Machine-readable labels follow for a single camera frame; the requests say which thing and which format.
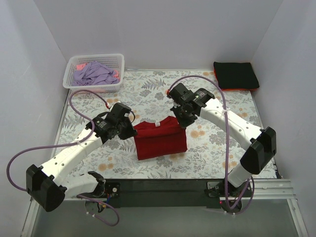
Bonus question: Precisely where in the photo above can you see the purple t shirt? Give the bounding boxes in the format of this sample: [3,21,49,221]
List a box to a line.
[72,61,120,86]

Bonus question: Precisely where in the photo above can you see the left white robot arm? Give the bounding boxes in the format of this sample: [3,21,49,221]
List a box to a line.
[26,103,137,212]

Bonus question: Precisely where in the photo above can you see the floral patterned table mat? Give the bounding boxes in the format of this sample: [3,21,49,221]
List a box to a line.
[49,70,275,180]

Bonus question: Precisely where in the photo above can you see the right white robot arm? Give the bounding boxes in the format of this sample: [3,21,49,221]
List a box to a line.
[167,83,277,196]

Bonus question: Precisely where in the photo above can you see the pink t shirt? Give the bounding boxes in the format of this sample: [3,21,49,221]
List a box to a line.
[76,63,86,71]

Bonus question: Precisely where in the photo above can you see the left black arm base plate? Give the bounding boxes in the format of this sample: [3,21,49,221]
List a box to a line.
[99,182,121,199]

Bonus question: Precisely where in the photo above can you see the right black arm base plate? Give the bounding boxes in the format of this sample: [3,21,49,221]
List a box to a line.
[204,180,254,214]

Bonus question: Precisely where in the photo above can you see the white plastic laundry basket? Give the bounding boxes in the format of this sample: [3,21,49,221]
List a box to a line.
[63,53,124,92]

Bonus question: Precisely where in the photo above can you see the red t shirt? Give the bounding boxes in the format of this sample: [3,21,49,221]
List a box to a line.
[134,116,187,160]

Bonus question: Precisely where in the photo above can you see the aluminium frame rail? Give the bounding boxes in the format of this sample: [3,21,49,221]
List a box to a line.
[30,179,297,202]

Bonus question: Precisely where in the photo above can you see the folded black t shirt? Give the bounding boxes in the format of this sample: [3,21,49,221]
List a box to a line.
[213,62,260,90]

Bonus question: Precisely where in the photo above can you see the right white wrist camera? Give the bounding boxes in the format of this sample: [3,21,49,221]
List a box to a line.
[171,101,181,110]

